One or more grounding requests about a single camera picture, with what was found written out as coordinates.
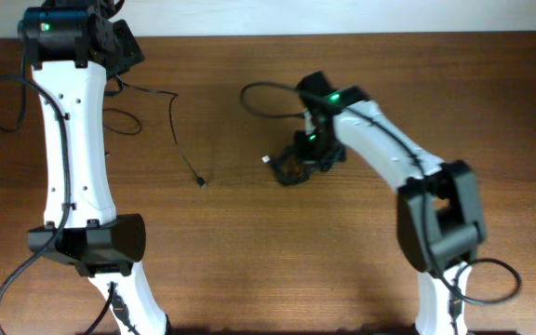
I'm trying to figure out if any black USB cable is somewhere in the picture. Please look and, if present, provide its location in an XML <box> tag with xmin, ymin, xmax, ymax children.
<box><xmin>101</xmin><ymin>74</ymin><xmax>209</xmax><ymax>190</ymax></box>
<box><xmin>261</xmin><ymin>144</ymin><xmax>343</xmax><ymax>188</ymax></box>

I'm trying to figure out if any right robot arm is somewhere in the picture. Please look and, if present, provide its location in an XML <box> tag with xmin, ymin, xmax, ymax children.
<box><xmin>293</xmin><ymin>72</ymin><xmax>487</xmax><ymax>334</ymax></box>

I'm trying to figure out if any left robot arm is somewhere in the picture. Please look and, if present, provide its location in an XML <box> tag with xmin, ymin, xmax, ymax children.
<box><xmin>19</xmin><ymin>1</ymin><xmax>171</xmax><ymax>334</ymax></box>

